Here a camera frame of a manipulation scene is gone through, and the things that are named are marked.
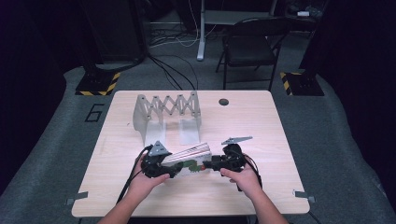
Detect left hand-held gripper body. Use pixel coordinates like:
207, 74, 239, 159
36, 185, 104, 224
141, 140, 177, 180

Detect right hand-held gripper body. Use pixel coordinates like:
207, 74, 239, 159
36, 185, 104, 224
218, 135, 254, 174

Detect person's left hand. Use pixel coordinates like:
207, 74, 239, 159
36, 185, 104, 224
127, 154, 171, 200

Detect person's right hand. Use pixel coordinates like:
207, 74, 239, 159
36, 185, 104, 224
219, 159, 264, 199

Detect grey expandable book rack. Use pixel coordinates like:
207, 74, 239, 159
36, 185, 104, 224
133, 91, 203, 147

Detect yellow-black striped stand base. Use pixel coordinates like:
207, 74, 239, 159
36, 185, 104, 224
278, 70, 326, 97
75, 70, 121, 97

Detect black folding chair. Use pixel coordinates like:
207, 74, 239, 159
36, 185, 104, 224
215, 16, 292, 92

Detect white desk leg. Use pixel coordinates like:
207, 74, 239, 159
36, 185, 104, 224
196, 0, 207, 62

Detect black cabinet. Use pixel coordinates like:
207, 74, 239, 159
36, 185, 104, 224
89, 0, 148, 63

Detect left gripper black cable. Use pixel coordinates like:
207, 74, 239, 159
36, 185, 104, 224
116, 145, 154, 205

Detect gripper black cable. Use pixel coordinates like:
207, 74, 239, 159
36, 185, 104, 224
236, 153, 264, 192
116, 145, 154, 205

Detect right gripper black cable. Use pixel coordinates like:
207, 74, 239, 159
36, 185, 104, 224
236, 153, 264, 192

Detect black floor cables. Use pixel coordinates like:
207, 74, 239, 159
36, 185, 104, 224
145, 53, 200, 91

